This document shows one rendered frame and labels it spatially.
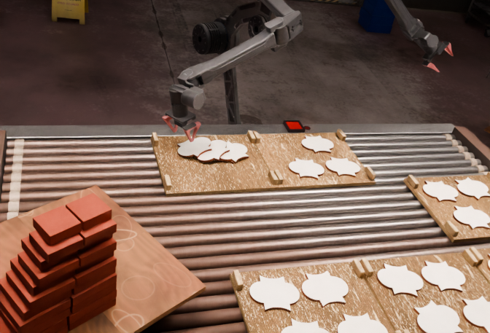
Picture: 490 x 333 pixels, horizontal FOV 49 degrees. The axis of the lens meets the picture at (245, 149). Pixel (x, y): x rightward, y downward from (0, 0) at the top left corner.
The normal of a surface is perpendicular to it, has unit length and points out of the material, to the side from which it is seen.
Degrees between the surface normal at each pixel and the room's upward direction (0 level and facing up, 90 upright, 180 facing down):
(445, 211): 0
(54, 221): 0
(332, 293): 0
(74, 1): 77
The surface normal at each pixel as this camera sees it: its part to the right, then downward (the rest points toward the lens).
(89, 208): 0.17, -0.82
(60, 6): 0.18, 0.45
